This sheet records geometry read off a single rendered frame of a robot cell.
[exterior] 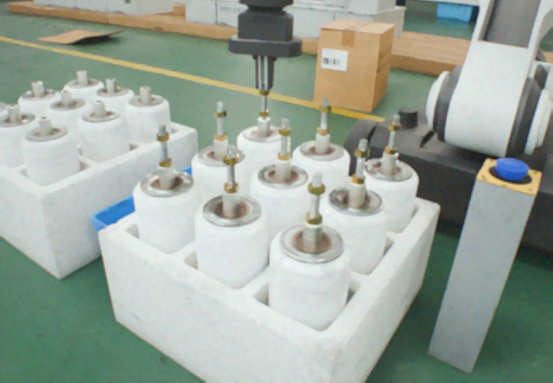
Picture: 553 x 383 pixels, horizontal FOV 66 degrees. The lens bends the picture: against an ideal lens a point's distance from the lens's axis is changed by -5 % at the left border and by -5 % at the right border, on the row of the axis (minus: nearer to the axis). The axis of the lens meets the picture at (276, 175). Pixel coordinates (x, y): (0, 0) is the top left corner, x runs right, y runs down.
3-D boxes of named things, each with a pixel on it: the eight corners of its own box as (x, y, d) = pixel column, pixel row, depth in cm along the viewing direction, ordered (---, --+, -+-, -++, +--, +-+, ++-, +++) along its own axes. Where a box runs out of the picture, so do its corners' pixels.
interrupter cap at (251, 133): (263, 125, 85) (263, 122, 84) (293, 136, 80) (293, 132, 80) (234, 136, 80) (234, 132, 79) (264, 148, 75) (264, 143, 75)
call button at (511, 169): (495, 168, 56) (499, 154, 56) (527, 176, 55) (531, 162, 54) (490, 179, 53) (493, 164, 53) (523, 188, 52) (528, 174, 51)
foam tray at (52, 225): (104, 157, 128) (95, 98, 120) (201, 198, 109) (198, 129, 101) (-31, 213, 99) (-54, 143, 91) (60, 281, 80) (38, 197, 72)
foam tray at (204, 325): (254, 220, 101) (255, 146, 93) (421, 286, 82) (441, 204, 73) (115, 320, 72) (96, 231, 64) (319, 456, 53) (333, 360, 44)
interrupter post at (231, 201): (237, 219, 55) (236, 196, 54) (219, 215, 56) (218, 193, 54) (244, 209, 57) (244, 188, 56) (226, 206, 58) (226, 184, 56)
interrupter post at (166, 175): (164, 191, 61) (162, 170, 59) (155, 185, 62) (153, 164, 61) (179, 186, 62) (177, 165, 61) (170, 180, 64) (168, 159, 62)
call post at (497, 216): (439, 327, 73) (486, 160, 58) (480, 344, 69) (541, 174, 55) (426, 354, 67) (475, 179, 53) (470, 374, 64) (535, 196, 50)
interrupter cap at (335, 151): (320, 166, 69) (320, 162, 69) (289, 150, 75) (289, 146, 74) (353, 155, 74) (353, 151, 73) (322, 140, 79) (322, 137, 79)
